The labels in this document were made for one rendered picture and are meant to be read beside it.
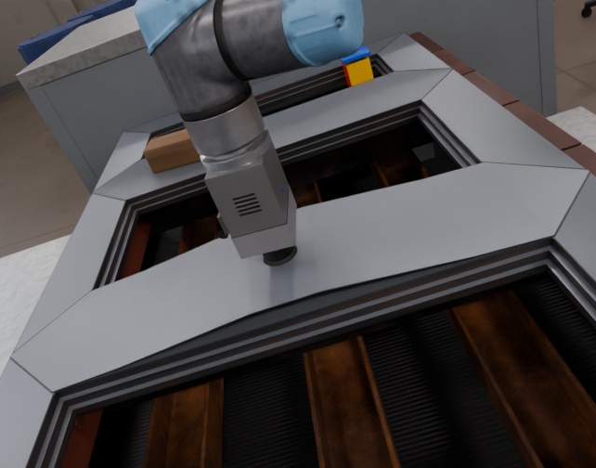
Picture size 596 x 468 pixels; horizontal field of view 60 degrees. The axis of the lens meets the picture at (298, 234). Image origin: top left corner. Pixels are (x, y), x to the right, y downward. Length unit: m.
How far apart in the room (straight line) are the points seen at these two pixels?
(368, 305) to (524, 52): 1.09
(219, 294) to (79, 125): 0.94
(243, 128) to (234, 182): 0.05
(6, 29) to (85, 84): 7.72
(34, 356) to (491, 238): 0.56
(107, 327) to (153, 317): 0.07
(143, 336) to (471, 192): 0.42
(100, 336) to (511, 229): 0.49
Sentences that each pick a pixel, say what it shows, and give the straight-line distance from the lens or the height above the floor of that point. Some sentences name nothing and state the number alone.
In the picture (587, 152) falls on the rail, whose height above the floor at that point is 0.83.
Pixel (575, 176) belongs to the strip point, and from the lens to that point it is 0.68.
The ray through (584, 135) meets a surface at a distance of 1.11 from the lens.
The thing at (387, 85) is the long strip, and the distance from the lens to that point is 1.05.
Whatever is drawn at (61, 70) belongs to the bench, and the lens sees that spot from 1.43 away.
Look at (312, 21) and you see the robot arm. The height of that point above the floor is 1.12.
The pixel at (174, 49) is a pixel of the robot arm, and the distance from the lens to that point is 0.48.
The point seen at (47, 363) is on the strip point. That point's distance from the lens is 0.71.
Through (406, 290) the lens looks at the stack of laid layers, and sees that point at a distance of 0.56.
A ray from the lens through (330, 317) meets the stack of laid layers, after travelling 0.56.
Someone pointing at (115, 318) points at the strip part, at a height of 0.85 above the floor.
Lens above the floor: 1.21
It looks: 33 degrees down
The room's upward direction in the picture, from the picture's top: 21 degrees counter-clockwise
